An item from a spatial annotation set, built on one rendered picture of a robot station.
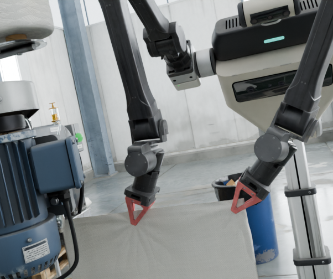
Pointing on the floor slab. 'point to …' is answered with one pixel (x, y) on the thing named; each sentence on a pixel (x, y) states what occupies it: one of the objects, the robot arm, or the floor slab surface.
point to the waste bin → (253, 218)
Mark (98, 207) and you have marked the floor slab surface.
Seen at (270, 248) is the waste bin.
